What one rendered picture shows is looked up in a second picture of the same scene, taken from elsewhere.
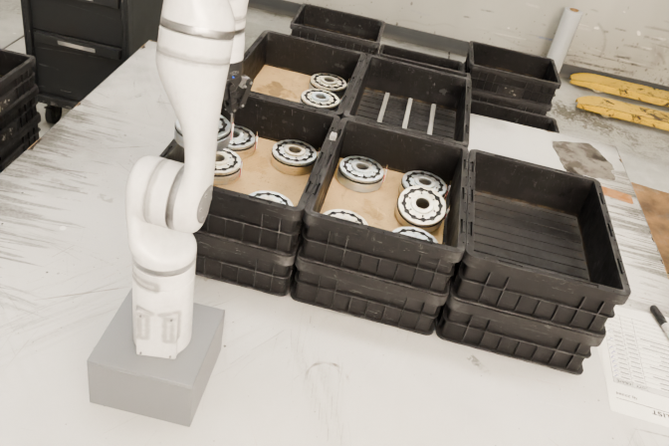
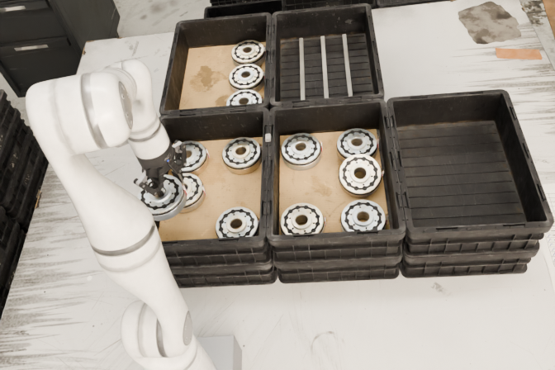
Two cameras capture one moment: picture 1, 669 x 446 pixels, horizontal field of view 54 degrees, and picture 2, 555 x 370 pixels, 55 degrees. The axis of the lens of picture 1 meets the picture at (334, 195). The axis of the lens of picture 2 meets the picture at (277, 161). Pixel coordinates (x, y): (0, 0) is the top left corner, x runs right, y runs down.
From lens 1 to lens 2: 47 cm
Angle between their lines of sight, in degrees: 17
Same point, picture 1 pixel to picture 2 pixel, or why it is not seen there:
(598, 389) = (543, 278)
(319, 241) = (286, 250)
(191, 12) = (111, 241)
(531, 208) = (453, 127)
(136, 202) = (135, 353)
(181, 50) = (117, 266)
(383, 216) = (331, 189)
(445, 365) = (415, 301)
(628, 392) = not seen: outside the picture
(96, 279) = not seen: hidden behind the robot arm
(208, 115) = (161, 288)
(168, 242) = not seen: hidden behind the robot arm
